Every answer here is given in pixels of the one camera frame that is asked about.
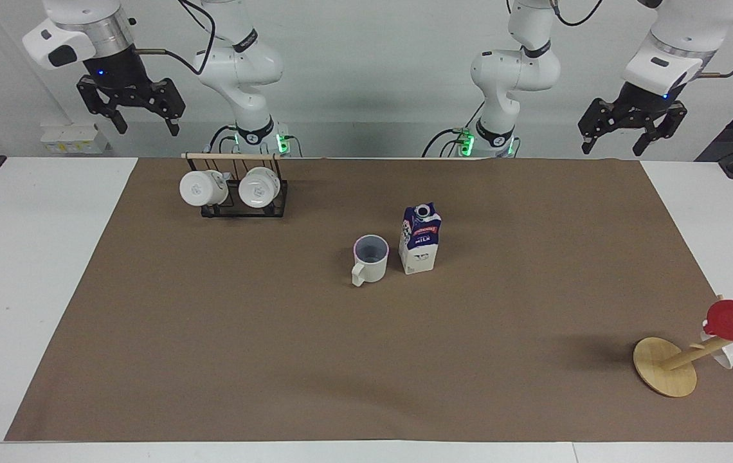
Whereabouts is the black wire mug rack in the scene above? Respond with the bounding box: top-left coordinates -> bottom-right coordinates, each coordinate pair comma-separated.
181,152 -> 291,219

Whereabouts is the white cup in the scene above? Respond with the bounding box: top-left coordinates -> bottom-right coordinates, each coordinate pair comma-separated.
700,327 -> 733,369

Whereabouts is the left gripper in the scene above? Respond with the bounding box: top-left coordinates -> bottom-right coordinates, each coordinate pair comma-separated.
577,81 -> 689,158

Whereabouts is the white tissue box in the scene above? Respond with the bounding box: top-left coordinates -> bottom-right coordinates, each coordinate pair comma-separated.
40,123 -> 111,156

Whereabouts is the blue and white milk carton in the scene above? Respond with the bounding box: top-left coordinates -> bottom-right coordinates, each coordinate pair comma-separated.
398,203 -> 443,276

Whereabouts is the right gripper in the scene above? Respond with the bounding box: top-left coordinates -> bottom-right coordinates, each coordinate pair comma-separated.
77,50 -> 186,138

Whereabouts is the white mug with grey inside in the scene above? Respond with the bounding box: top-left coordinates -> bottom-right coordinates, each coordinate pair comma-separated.
350,234 -> 390,288

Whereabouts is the wooden mug tree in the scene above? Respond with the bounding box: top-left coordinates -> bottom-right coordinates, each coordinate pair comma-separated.
633,294 -> 733,399

